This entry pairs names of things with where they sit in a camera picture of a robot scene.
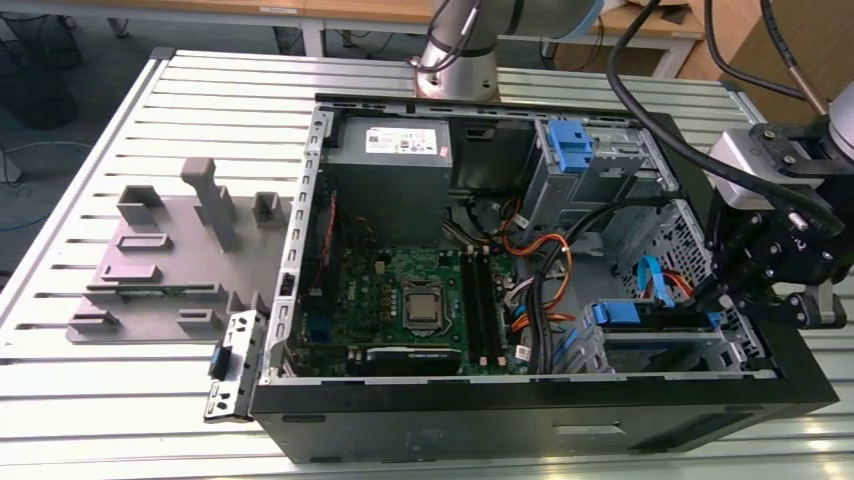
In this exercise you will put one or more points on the black RAM slot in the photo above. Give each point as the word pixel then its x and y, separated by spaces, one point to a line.
pixel 491 300
pixel 475 300

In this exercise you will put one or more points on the black PC case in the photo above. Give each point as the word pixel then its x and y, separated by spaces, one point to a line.
pixel 467 425

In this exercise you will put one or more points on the metal disk bay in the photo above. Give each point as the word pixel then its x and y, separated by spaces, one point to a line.
pixel 667 341

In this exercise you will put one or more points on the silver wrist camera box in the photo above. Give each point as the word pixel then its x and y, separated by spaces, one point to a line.
pixel 734 165

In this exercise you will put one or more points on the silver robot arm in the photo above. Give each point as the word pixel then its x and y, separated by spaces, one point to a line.
pixel 460 65

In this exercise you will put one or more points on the blue drive latch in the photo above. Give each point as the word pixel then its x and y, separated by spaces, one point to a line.
pixel 570 145

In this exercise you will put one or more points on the green motherboard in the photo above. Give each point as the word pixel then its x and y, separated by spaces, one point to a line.
pixel 374 300

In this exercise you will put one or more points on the wooden desk white frame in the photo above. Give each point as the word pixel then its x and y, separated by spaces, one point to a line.
pixel 200 6
pixel 674 25

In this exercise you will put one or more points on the grey parts rack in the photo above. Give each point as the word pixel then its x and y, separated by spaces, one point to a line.
pixel 180 250

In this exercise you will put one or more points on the metal bracket with blue tab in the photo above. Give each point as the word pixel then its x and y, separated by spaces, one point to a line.
pixel 234 395

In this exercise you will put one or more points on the silver CPU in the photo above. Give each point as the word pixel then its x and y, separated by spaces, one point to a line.
pixel 422 306

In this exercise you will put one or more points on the hard disk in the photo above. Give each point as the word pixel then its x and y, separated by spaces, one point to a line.
pixel 621 315

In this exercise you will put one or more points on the metal drive cage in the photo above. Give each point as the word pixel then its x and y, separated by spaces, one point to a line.
pixel 581 192

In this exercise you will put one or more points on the black graphics card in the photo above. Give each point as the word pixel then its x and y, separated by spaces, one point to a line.
pixel 414 357

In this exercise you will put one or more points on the grey power supply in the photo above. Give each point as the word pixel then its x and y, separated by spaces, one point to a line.
pixel 387 190

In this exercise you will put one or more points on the CPU socket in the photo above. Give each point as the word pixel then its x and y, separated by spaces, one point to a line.
pixel 423 326

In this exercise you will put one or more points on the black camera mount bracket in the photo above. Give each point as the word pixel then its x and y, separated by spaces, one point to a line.
pixel 787 145

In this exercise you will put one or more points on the green RAM stick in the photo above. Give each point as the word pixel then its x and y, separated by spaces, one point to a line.
pixel 143 291

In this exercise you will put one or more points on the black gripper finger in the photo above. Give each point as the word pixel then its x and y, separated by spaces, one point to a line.
pixel 801 307
pixel 741 240

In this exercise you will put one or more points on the wooden cabinet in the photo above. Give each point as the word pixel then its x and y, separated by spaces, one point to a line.
pixel 827 40

